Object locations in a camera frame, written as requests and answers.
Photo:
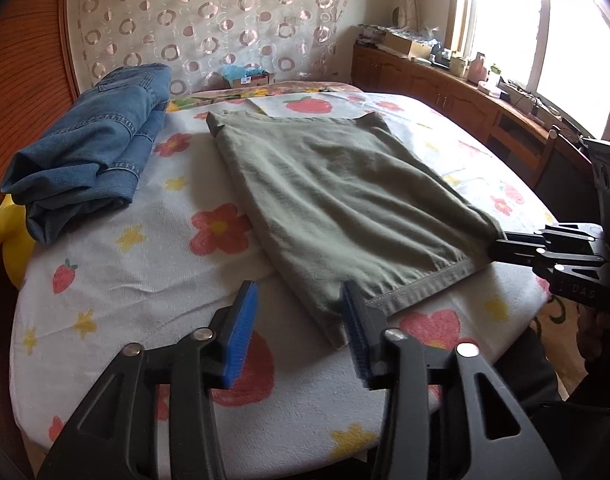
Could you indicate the long wooden cabinet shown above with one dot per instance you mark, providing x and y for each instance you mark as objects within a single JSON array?
[{"x": 435, "y": 85}]

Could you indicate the white flower print bed sheet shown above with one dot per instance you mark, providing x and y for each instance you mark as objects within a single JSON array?
[{"x": 125, "y": 280}]

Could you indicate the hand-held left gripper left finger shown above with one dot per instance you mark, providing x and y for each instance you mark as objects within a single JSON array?
[{"x": 242, "y": 332}]

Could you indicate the white jar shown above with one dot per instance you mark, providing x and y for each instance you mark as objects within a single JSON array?
[{"x": 459, "y": 66}]

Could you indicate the yellow plush toy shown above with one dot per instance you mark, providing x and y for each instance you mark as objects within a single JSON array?
[{"x": 12, "y": 245}]

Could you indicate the open cardboard box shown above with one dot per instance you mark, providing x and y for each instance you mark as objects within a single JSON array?
[{"x": 407, "y": 45}]

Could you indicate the colourful floral blanket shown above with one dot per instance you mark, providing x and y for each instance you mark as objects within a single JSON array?
[{"x": 245, "y": 95}]

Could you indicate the cardboard box with blue bags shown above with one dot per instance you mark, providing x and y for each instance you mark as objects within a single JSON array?
[{"x": 247, "y": 77}]

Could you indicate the person's dark clothing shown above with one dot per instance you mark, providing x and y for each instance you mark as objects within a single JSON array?
[{"x": 575, "y": 425}]

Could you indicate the folded blue jeans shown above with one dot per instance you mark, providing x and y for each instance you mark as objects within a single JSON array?
[{"x": 85, "y": 150}]

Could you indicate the olive green pants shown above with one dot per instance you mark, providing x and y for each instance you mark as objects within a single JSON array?
[{"x": 335, "y": 200}]

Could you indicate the wooden chair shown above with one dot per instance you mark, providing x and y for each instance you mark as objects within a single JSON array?
[{"x": 522, "y": 150}]

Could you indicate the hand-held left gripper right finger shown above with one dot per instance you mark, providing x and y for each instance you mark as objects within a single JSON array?
[{"x": 355, "y": 332}]

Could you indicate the sheer circle pattern curtain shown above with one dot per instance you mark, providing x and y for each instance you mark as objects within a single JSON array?
[{"x": 210, "y": 15}]

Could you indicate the wooden framed window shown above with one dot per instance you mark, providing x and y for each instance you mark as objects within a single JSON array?
[{"x": 525, "y": 25}]

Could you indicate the pink bottle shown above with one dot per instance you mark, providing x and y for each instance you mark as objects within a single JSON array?
[{"x": 477, "y": 67}]

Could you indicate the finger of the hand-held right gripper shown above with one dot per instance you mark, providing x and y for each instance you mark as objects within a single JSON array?
[
  {"x": 525, "y": 255},
  {"x": 550, "y": 236}
]

